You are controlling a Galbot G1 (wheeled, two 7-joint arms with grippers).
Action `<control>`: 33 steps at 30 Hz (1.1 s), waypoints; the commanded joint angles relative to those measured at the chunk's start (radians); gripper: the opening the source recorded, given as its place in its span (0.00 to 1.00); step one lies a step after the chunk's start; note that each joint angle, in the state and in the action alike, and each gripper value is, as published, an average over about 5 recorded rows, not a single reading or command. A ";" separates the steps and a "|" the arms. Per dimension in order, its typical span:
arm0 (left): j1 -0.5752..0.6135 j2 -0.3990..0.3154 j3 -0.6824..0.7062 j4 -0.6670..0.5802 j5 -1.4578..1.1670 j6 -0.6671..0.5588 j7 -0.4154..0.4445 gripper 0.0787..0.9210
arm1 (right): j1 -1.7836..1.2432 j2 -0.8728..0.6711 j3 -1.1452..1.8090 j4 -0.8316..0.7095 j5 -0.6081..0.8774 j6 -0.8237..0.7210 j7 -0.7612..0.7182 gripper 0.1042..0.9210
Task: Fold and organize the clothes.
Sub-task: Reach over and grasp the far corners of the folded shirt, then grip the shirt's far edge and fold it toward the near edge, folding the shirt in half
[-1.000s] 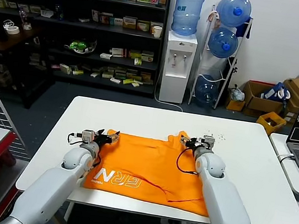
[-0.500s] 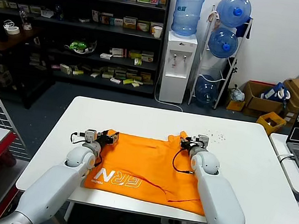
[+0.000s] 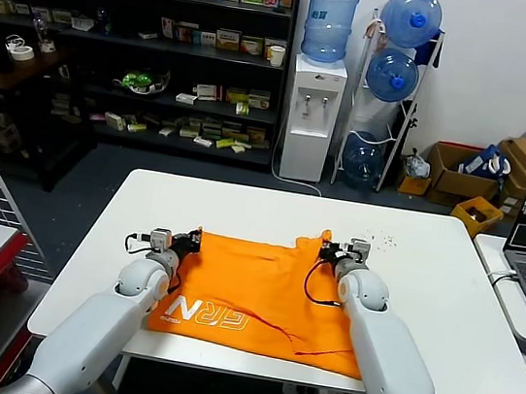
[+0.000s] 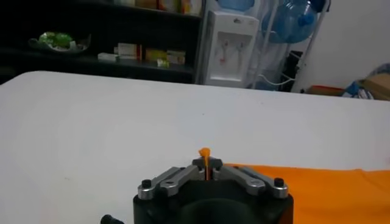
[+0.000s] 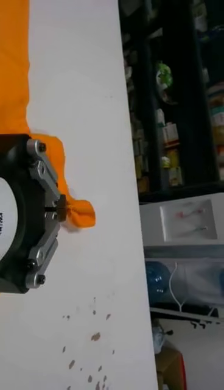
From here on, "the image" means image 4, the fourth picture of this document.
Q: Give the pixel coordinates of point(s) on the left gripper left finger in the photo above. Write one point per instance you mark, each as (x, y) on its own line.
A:
(170, 182)

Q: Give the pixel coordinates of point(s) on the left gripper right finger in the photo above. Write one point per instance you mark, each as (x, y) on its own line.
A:
(253, 182)

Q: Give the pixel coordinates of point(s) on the orange t-shirt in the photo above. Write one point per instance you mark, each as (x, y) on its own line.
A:
(329, 194)

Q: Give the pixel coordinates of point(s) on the pile of grey blue clothes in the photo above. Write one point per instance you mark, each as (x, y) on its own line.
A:
(382, 69)

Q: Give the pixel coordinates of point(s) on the large white table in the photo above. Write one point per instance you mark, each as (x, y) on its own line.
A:
(122, 121)

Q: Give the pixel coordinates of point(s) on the open cardboard box red rim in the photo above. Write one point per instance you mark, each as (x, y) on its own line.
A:
(324, 90)

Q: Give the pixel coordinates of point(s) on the black stand behind rack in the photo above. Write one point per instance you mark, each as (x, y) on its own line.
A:
(292, 71)

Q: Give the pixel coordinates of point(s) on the small green medicine box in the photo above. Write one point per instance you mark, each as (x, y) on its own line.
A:
(163, 63)

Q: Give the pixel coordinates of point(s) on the yellow white medicine box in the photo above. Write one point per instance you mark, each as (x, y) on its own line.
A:
(176, 57)

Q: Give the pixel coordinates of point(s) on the yellow green medicine box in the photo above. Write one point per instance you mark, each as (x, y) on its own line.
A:
(156, 54)

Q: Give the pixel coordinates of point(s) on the white water dispenser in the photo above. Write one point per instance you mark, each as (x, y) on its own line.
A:
(228, 48)

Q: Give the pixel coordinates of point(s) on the white and red medicine box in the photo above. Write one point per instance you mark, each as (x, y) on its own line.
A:
(129, 51)

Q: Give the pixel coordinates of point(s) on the black shelving unit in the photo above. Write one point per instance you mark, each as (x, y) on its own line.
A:
(91, 68)

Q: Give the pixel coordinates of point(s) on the flat white medicine box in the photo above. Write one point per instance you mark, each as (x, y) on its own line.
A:
(107, 57)

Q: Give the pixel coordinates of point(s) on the cardboard box with open flaps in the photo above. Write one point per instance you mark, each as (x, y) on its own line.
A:
(377, 86)

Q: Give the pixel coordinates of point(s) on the blue water jug lying sideways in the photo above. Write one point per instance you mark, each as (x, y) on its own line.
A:
(289, 24)

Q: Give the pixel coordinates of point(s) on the upright blue water jug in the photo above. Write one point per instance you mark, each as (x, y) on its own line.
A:
(236, 3)

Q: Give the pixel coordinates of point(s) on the green and white bowl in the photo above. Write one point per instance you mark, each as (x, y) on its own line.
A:
(58, 41)

